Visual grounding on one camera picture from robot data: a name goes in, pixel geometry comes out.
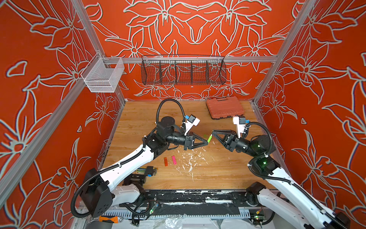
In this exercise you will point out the black connector with coloured wires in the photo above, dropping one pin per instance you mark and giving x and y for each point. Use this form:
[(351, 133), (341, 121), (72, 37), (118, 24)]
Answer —
[(147, 171)]

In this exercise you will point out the red plastic tool case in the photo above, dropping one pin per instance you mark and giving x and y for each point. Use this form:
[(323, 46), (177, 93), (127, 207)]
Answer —
[(220, 108)]

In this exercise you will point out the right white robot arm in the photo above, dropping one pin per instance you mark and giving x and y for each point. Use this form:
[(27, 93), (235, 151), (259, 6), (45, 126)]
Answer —
[(300, 209)]

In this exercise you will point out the black wire wall basket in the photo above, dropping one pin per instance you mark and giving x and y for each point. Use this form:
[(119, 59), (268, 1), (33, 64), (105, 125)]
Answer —
[(175, 69)]

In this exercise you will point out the pink usb drive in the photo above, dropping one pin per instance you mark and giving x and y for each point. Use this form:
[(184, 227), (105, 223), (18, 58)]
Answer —
[(174, 160)]

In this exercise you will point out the orange handled adjustable wrench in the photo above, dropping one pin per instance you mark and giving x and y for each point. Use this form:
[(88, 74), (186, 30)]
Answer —
[(111, 219)]

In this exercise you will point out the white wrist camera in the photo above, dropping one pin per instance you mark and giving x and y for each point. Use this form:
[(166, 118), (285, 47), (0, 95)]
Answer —
[(240, 122), (191, 121)]

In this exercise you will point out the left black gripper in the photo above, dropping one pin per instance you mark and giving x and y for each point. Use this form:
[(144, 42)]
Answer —
[(189, 141)]

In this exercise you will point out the white mesh wall basket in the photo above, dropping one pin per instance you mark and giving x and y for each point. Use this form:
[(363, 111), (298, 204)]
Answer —
[(102, 75)]

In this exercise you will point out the green usb drive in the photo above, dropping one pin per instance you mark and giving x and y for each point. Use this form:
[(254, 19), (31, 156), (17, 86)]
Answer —
[(209, 139)]

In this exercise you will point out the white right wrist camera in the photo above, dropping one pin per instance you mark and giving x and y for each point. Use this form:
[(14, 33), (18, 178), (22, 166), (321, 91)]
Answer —
[(240, 122)]

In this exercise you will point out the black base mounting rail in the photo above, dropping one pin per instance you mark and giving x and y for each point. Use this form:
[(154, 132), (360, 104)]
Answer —
[(235, 197)]

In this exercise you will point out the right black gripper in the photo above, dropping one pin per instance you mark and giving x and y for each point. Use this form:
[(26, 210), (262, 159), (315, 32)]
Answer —
[(232, 142)]

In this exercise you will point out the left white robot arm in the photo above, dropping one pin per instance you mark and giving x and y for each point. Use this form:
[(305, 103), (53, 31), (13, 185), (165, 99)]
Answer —
[(97, 192)]

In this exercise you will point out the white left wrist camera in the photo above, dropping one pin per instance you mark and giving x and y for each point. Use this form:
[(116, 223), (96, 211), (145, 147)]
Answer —
[(191, 121)]

